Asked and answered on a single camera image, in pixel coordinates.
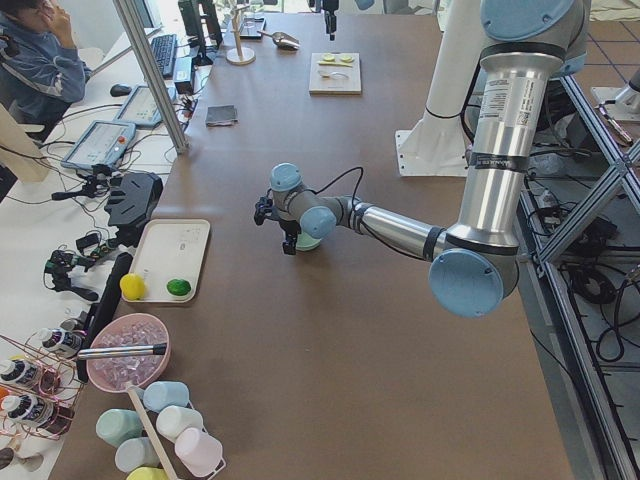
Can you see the light green bowl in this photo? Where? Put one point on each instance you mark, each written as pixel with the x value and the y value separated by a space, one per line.
pixel 306 242

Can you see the yellow plastic knife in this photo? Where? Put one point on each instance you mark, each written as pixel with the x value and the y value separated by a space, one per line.
pixel 335 63

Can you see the yellow cup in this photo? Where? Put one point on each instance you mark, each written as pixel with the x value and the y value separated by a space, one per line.
pixel 147 473

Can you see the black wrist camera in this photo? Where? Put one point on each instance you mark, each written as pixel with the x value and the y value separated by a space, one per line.
pixel 264 210

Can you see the near teach pendant tablet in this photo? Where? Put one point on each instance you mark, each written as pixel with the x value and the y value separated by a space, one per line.
pixel 103 143

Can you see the pink ice bowl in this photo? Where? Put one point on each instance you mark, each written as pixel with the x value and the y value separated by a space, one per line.
pixel 111 375

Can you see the pale blue cup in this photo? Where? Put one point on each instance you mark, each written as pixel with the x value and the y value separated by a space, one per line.
pixel 134 453

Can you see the white plastic spoon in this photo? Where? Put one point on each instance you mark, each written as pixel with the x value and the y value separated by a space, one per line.
pixel 332 75

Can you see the steel tongs in bowl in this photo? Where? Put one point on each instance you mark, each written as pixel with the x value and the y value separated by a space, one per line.
pixel 123 351

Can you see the steel scoop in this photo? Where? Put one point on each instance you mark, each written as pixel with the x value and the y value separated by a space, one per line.
pixel 282 40

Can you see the beige rabbit tray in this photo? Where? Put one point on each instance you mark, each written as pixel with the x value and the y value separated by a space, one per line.
pixel 170 248

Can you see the computer mouse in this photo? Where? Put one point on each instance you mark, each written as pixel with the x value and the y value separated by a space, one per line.
pixel 120 90

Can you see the bamboo cutting board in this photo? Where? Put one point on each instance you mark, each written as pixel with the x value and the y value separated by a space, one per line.
pixel 320 86

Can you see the seated person blue hoodie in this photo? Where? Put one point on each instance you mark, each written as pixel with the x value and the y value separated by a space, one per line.
pixel 47 75

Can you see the pink cup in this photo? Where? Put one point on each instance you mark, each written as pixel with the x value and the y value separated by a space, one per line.
pixel 200 452

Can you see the white cup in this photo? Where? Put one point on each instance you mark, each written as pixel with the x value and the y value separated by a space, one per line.
pixel 173 420

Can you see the yellow lemon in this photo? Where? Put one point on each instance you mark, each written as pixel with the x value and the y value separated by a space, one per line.
pixel 132 287

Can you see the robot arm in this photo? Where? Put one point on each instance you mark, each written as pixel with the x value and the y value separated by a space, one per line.
pixel 330 9
pixel 521 45

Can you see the aluminium frame post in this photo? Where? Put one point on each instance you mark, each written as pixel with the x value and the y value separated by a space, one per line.
pixel 134 29

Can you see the far teach pendant tablet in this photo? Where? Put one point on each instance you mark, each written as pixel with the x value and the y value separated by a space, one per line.
pixel 140 108

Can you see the mint green cup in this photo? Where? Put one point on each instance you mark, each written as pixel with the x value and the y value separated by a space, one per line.
pixel 115 426

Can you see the copper wire bottle rack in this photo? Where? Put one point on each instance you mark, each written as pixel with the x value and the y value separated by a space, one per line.
pixel 39 391

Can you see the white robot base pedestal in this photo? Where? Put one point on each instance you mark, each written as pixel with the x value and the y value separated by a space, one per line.
pixel 436 145

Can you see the black keyboard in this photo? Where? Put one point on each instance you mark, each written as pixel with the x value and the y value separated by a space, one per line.
pixel 164 48

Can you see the light blue cup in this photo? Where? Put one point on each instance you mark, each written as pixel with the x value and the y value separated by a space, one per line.
pixel 161 394

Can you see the teach pendant tablet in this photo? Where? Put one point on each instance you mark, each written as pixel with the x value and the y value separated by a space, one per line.
pixel 103 143
pixel 140 108

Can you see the green lime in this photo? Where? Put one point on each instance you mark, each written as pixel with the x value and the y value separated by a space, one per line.
pixel 178 287

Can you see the grey folded cloth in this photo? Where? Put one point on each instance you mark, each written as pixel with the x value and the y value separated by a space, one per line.
pixel 222 115

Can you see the wooden mug tree stand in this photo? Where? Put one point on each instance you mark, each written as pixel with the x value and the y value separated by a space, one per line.
pixel 235 52

